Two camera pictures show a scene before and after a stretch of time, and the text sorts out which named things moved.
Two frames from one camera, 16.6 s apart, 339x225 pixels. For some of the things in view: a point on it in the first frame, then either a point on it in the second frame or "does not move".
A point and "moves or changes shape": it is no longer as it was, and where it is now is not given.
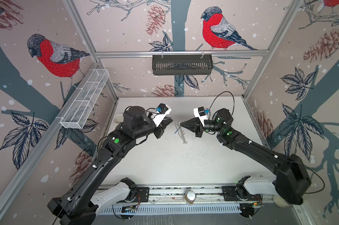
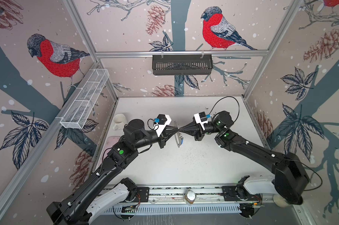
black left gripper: [161, 128] to [164, 136]
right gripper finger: [191, 127] to [190, 132]
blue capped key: [176, 131] moves or changes shape
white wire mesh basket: [86, 97] does not move
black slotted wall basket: [164, 64] does not move
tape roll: [280, 202] does not move
